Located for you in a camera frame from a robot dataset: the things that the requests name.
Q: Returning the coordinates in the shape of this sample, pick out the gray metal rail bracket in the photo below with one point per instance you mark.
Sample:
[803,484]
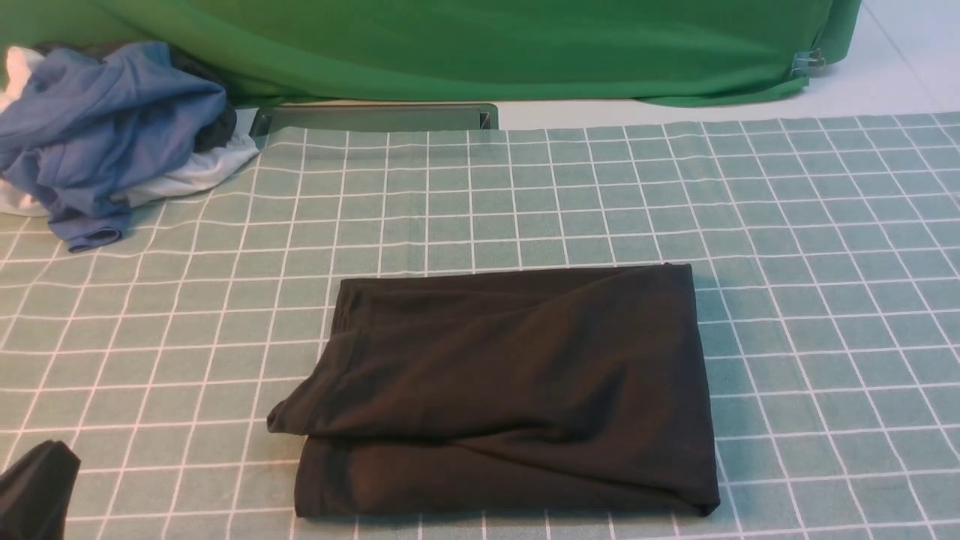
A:
[378,117]

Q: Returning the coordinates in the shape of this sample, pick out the metal binder clip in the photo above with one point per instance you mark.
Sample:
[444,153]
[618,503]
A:
[806,62]

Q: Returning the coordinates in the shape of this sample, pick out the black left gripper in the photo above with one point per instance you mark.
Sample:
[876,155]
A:
[36,492]

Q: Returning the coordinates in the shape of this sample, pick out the blue crumpled garment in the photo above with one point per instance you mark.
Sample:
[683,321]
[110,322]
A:
[83,132]

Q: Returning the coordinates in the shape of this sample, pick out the dark gray long-sleeve top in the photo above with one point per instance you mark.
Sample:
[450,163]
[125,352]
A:
[565,390]

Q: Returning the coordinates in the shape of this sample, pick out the green checkered tablecloth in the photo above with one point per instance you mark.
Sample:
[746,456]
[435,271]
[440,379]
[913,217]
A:
[826,253]

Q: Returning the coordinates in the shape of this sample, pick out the green backdrop cloth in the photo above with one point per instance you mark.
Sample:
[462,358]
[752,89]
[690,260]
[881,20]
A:
[667,53]

